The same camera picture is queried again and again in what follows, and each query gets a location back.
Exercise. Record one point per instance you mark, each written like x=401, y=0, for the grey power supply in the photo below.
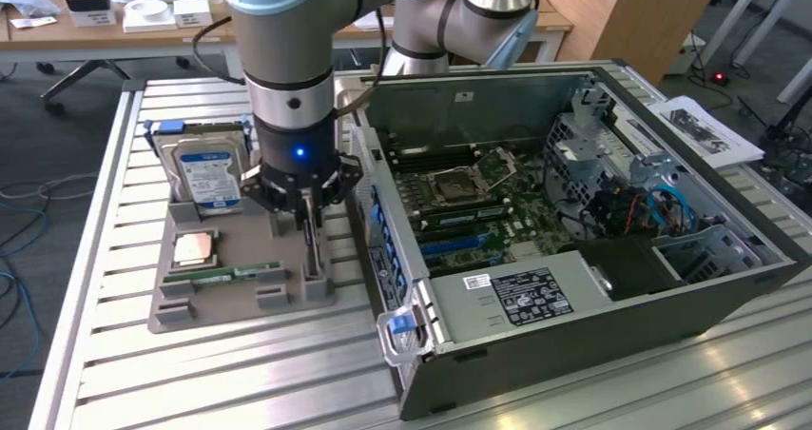
x=481, y=306

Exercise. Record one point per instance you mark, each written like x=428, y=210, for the wooden desk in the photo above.
x=63, y=37

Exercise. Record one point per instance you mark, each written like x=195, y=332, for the device with red light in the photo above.
x=720, y=77

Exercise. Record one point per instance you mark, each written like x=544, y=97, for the hard disk in blue caddy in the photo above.
x=203, y=173

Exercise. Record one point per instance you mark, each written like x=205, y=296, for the metal disk bay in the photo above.
x=711, y=254

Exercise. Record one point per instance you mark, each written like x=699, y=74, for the grey parts rack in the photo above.
x=253, y=254

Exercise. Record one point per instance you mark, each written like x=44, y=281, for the perforated metal drive cage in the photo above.
x=589, y=154

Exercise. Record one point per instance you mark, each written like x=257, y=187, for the black stand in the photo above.
x=787, y=130

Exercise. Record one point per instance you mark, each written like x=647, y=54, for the open black PC case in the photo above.
x=571, y=363

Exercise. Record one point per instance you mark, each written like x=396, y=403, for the silver CPU chip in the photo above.
x=193, y=249

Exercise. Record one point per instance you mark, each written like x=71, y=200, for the small white card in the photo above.
x=32, y=22

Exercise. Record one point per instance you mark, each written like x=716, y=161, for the printed manual sheets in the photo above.
x=711, y=130

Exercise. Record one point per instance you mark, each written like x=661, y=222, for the black and white box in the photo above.
x=88, y=16

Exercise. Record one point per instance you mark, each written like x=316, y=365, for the blue expansion slot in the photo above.
x=453, y=244

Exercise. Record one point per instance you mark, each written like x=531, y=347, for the white tape roll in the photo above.
x=136, y=7

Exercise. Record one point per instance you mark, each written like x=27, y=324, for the flat white box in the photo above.
x=148, y=26

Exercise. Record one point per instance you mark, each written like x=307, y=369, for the black graphics card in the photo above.
x=311, y=254

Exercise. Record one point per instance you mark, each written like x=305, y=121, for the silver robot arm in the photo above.
x=285, y=44

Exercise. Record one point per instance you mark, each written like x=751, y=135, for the wooden cabinet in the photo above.
x=635, y=21

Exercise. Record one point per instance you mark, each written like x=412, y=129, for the green RAM stick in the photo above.
x=216, y=274

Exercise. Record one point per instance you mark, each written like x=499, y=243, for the white box on floor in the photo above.
x=685, y=64

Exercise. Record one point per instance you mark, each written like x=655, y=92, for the white labelled box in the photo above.
x=191, y=13

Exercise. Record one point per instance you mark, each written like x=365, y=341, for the black caster leg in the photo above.
x=83, y=75

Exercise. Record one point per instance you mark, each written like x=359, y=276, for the CPU socket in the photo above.
x=453, y=187

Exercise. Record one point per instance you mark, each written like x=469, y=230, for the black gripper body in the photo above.
x=295, y=154

